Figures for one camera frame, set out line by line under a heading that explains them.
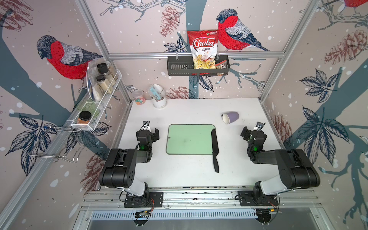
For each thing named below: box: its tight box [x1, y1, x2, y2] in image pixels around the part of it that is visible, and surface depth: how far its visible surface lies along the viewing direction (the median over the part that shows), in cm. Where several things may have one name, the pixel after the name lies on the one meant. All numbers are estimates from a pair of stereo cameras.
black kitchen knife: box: [211, 128, 220, 173], surface depth 92 cm
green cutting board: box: [165, 123, 217, 156], surface depth 100 cm
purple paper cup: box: [221, 111, 240, 125], surface depth 106 cm
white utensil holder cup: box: [148, 83, 167, 109], surface depth 112 cm
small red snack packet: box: [215, 59, 228, 69], surface depth 88 cm
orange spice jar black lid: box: [79, 110, 92, 121], surface depth 61 cm
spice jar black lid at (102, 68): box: [96, 62, 109, 74], surface depth 81 cm
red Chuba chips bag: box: [186, 29, 219, 70], surface depth 83 cm
